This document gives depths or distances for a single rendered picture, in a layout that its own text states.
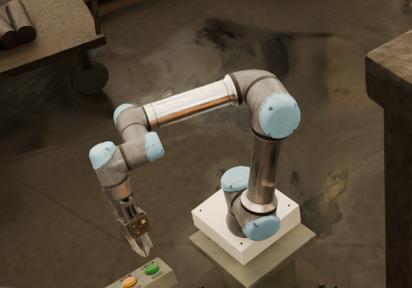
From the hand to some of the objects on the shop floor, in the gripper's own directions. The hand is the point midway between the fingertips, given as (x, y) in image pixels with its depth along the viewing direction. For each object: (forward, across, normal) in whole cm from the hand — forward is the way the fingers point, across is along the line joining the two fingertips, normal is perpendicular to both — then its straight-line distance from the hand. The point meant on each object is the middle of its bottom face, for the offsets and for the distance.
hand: (143, 251), depth 222 cm
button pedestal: (+63, -8, +20) cm, 67 cm away
